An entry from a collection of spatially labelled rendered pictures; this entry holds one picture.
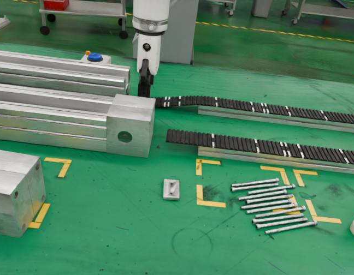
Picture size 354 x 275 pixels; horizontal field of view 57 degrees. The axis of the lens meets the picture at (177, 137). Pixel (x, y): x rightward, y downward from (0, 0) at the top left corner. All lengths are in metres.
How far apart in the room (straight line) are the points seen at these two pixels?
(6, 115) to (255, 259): 0.56
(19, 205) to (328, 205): 0.56
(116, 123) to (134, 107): 0.06
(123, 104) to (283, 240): 0.41
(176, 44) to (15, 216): 0.83
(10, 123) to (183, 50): 0.67
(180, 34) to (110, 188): 0.70
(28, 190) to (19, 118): 0.22
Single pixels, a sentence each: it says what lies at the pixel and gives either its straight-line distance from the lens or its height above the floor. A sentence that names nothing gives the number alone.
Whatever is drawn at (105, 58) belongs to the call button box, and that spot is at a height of 0.84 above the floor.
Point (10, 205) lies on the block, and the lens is 0.53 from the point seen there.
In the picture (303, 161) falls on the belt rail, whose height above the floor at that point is 0.80.
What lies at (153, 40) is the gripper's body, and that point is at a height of 0.97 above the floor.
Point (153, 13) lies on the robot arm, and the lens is 0.78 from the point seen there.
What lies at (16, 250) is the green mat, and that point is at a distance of 0.57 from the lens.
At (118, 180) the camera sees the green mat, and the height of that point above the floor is 0.78.
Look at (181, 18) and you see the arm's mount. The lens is 1.17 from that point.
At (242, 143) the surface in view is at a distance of 0.75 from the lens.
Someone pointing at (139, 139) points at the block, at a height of 0.83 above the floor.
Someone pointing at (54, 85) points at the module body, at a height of 0.83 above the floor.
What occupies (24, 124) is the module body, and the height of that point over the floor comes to 0.83.
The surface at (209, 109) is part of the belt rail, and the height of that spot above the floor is 0.79.
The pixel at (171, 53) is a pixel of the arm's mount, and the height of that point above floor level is 0.81.
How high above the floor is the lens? 1.22
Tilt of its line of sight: 34 degrees down
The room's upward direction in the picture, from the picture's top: 8 degrees clockwise
